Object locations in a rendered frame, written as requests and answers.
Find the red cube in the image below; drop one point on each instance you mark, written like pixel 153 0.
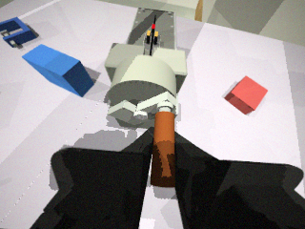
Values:
pixel 246 95

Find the blue block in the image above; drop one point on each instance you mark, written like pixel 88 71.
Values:
pixel 60 69

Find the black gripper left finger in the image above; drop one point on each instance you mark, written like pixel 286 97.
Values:
pixel 127 169

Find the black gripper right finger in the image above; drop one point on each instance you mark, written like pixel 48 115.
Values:
pixel 202 181

